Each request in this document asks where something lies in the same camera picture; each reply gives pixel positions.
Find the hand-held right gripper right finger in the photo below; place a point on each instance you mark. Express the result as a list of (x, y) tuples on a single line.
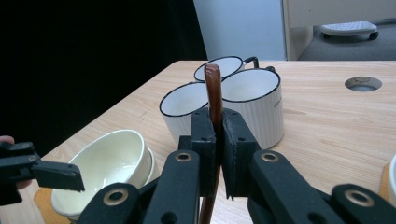
[(236, 149)]

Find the brown wooden spoon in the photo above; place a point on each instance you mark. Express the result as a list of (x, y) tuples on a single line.
[(213, 90)]

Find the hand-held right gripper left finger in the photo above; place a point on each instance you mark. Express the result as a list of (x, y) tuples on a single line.
[(204, 146)]

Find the low wheeled platform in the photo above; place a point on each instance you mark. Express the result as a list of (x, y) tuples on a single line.
[(348, 28)]

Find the black curtain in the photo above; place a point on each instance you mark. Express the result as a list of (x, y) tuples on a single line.
[(77, 46)]

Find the white black-rimmed mug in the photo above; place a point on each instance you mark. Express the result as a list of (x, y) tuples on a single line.
[(227, 67), (258, 118), (183, 102)]

